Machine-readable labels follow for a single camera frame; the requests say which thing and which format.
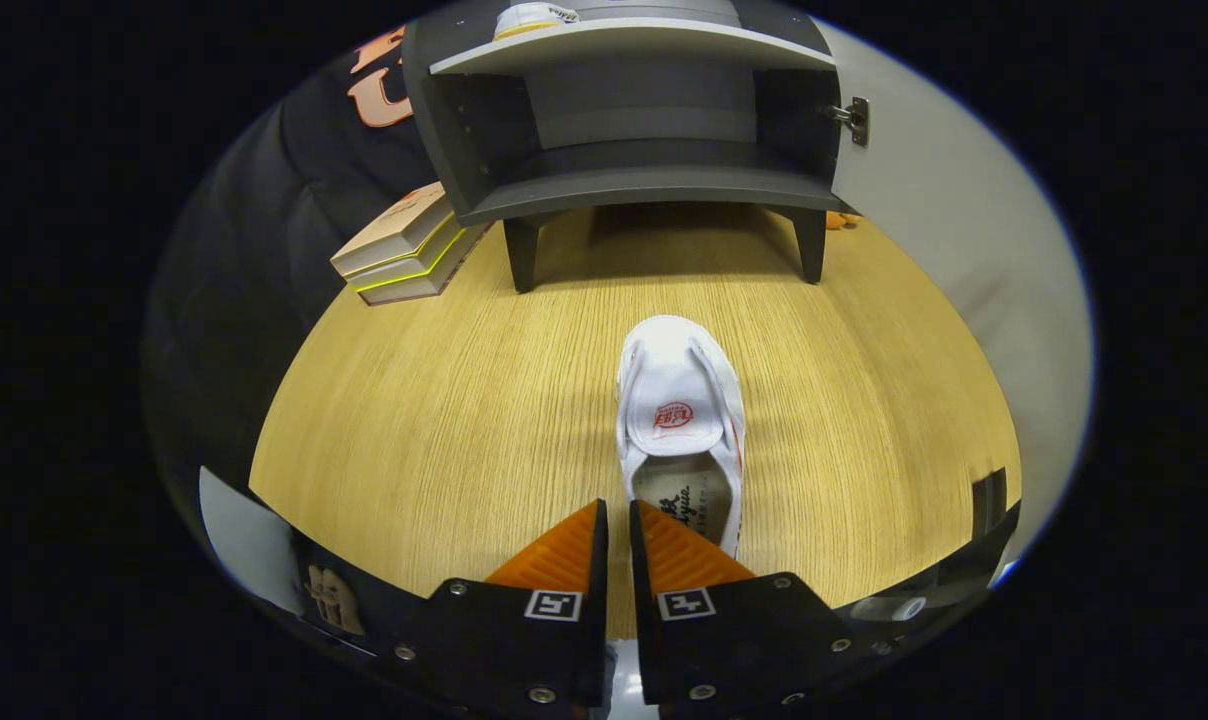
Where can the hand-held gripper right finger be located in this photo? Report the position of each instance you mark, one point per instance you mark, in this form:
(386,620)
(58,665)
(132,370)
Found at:
(637,560)

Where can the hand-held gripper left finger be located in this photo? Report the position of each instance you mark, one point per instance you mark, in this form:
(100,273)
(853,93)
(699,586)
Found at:
(601,560)

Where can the white canvas shoe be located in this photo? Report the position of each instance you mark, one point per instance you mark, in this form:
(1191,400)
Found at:
(676,380)
(529,18)

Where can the dark grey shoe cabinet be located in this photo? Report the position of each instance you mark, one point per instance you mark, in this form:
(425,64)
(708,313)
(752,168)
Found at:
(644,185)

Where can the metal door hinge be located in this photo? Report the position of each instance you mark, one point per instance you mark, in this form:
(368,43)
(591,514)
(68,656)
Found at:
(854,120)

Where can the yellow-edged book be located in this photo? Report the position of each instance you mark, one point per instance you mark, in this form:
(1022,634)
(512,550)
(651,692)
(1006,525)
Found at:
(414,282)

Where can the beige cover book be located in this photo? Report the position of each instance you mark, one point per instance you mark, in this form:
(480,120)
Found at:
(394,225)

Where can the small orange object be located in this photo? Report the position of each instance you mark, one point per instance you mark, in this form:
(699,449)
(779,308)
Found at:
(842,220)

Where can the black backdrop cloth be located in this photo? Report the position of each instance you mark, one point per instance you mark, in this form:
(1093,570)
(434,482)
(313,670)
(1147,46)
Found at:
(264,250)

